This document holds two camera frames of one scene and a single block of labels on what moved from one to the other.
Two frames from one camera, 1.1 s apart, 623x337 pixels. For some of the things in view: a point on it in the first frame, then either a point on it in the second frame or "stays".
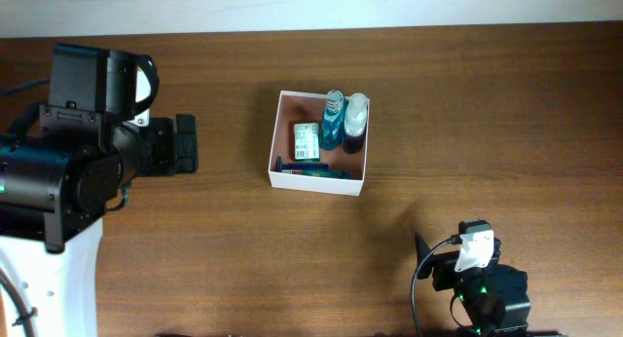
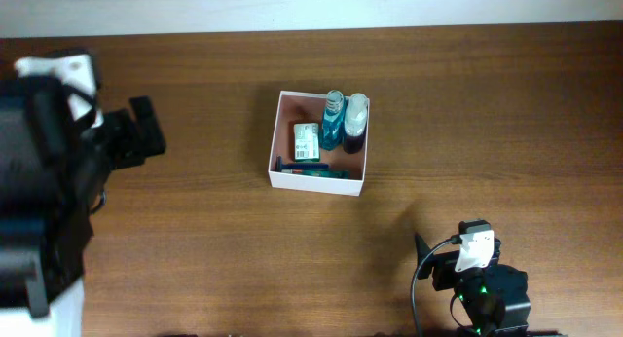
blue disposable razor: (300, 166) stays
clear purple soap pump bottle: (355, 123) stays
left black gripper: (166, 143) -> (120, 125)
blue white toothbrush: (292, 171) stays
